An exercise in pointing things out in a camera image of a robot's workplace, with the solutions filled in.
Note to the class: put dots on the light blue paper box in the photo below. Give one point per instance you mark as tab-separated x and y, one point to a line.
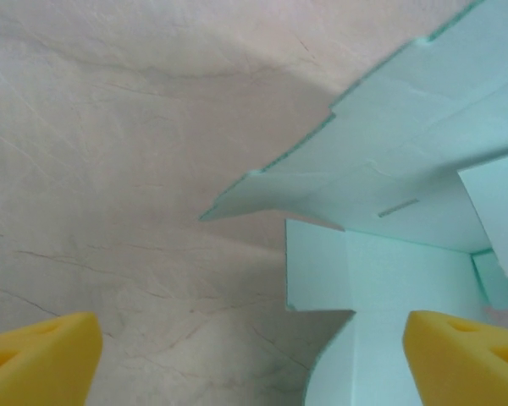
406	148

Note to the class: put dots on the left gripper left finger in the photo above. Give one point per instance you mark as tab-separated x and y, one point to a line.
38	363

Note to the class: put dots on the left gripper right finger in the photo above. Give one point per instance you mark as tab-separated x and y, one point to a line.
470	368

